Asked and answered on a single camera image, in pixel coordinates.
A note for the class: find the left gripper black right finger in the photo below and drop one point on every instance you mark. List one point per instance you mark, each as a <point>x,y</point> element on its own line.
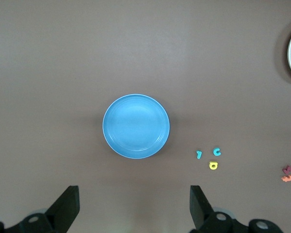
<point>201,213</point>

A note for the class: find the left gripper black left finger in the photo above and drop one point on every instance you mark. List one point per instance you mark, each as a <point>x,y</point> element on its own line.
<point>63,211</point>

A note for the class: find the yellow foam letter a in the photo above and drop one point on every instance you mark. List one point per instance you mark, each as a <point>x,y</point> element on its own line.
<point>210,166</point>

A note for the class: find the teal foam letter r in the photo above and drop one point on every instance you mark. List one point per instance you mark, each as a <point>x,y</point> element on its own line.
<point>199,155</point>

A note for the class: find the teal foam letter c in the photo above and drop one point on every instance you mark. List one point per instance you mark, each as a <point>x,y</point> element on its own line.
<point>214,152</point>

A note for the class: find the orange foam letter t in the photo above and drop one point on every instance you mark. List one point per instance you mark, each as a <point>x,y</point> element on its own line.
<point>286,179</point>

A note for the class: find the maroon foam letter k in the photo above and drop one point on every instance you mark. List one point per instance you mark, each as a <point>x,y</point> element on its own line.
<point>287,170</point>

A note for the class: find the blue plate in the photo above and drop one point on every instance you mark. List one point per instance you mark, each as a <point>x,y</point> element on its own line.
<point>136,126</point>

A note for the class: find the brown table cover sheet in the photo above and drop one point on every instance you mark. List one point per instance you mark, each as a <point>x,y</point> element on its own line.
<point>63,72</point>

